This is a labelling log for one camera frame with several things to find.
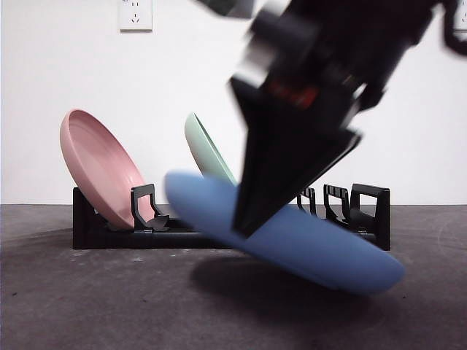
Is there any green plate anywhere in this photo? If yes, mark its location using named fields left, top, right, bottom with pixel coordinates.
left=183, top=112, right=241, bottom=187

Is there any blue plate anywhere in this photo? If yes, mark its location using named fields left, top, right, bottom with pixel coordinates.
left=163, top=168, right=407, bottom=297

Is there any pink plate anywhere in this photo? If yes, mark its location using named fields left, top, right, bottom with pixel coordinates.
left=59, top=108, right=157, bottom=231

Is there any black dish rack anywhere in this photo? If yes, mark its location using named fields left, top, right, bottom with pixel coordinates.
left=72, top=182, right=392, bottom=252

